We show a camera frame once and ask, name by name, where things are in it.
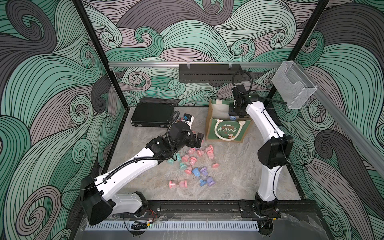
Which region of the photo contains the pink hourglass pair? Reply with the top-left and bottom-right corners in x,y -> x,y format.
207,150 -> 220,169

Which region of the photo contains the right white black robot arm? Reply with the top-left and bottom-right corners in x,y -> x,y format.
229,93 -> 294,219

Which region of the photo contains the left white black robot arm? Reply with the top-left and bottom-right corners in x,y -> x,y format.
80,122 -> 204,226

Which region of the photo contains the pink hourglass centre upper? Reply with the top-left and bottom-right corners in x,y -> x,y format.
188,148 -> 205,157

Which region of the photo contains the pink hourglass centre lower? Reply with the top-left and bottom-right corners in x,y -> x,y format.
182,155 -> 198,175

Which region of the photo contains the pink hourglass right upper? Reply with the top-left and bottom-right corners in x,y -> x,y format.
206,145 -> 214,152

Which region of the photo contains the green jute Christmas canvas bag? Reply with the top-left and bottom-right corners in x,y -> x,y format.
205,100 -> 253,143

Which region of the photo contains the teal hourglass lower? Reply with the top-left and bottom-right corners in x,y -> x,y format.
180,163 -> 188,171

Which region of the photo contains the blue hourglass lying centre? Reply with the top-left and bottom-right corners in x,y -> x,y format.
192,168 -> 201,177

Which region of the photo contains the blue hourglass lying front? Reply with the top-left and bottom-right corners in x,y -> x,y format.
199,179 -> 208,187

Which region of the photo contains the pink hourglass lying front alone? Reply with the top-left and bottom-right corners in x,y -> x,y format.
169,180 -> 188,189

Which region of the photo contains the black hard carrying case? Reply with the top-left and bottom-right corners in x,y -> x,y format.
131,103 -> 174,128

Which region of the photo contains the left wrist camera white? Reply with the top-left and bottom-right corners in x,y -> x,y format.
181,114 -> 194,128

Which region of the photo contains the clear acrylic wall bin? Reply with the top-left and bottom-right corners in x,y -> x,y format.
272,61 -> 317,110

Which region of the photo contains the black perforated wall tray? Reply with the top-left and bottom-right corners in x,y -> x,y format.
179,64 -> 242,84

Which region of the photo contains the white slotted cable duct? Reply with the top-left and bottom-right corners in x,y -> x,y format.
85,220 -> 259,232

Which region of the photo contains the aluminium rail on back wall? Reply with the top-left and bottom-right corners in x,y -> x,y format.
108,61 -> 282,68

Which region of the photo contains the aluminium rail on wall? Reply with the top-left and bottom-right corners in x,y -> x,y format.
108,61 -> 282,68
283,60 -> 384,173

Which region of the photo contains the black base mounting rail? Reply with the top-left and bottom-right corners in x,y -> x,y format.
147,200 -> 320,219

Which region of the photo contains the aluminium rail on right wall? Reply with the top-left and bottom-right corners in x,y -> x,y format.
283,60 -> 384,173

